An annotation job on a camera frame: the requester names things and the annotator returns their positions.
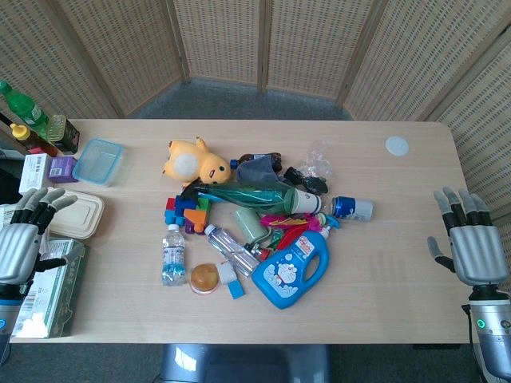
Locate black plastic bag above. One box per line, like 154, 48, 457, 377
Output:
283, 166, 331, 196

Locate clear crumpled plastic wrap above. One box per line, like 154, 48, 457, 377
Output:
299, 139, 335, 180

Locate white barcode box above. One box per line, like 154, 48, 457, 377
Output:
18, 153, 53, 195

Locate green and white carton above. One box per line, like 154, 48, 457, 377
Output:
10, 237, 89, 340

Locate beige lunch box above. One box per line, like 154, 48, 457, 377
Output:
46, 190, 105, 240

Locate purple small box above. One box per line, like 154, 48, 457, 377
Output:
47, 156, 79, 184

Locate blue plastic food container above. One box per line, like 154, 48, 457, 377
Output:
72, 137, 125, 188

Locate pale green paint roller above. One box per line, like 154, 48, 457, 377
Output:
233, 207, 273, 256

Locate clear empty plastic bottle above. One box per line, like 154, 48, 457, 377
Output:
204, 223, 261, 277

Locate colourful feather shuttlecock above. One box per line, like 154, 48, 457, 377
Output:
259, 211, 341, 233

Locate woven folding screen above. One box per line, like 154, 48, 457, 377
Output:
0, 0, 511, 224

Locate white paper cup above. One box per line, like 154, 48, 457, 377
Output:
283, 188, 323, 215

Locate blue detergent bottle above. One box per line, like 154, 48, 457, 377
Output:
251, 225, 340, 310

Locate white round table cap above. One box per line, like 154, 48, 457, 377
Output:
385, 136, 410, 157

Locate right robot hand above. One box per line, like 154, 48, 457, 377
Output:
426, 186, 509, 286

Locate small labelled water bottle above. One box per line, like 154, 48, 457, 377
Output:
160, 223, 188, 286

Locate grey cloth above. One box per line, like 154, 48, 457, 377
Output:
235, 156, 280, 184

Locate red snack packet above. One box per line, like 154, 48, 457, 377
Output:
259, 229, 308, 260

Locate colourful toy blocks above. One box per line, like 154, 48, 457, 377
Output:
163, 195, 213, 235

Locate yellow plush toy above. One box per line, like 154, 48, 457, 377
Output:
161, 136, 232, 188

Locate dark tea tin box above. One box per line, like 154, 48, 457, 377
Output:
47, 114, 81, 156

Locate orange jelly cup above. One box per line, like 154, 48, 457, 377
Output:
189, 263, 220, 297

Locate white paper packet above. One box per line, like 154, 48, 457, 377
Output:
0, 202, 25, 236

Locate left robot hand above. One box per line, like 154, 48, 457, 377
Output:
0, 188, 78, 285

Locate green plastic bottle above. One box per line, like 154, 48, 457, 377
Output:
180, 180, 299, 212

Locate brown cola bottle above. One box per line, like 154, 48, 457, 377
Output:
229, 151, 285, 171

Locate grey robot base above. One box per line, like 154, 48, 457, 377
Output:
160, 343, 333, 383

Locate green soda bottle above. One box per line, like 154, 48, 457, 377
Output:
0, 80, 55, 140

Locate blue and white can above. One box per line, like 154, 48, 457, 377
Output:
331, 195, 375, 220

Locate yellow capped sauce bottle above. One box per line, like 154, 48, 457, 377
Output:
10, 122, 59, 157

